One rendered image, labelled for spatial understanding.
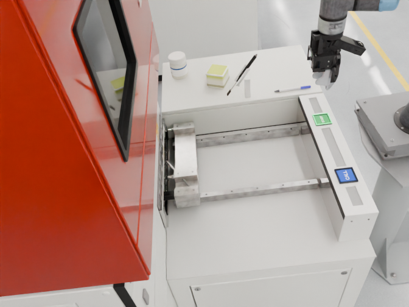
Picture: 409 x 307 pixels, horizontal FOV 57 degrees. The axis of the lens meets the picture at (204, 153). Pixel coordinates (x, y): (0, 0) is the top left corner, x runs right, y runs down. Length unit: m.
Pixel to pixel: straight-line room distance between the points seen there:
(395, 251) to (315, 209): 1.00
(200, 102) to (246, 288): 0.70
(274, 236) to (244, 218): 0.11
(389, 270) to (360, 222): 1.02
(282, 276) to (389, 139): 0.62
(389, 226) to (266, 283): 0.85
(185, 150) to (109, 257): 0.81
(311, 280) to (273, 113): 0.64
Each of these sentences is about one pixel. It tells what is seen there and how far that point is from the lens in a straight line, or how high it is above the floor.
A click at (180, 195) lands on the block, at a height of 0.91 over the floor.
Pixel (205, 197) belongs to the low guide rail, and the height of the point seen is 0.85.
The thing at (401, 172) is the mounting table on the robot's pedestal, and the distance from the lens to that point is 1.48.
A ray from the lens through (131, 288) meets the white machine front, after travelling 0.80.
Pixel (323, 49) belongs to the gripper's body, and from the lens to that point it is 1.20.
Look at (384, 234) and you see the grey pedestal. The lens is 2.01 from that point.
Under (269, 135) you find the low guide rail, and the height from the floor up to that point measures 0.84.
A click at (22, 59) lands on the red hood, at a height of 1.70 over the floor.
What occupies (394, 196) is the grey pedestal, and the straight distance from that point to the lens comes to 1.78.
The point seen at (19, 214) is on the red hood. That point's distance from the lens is 0.60.
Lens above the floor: 1.88
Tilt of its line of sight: 46 degrees down
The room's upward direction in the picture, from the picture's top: 9 degrees counter-clockwise
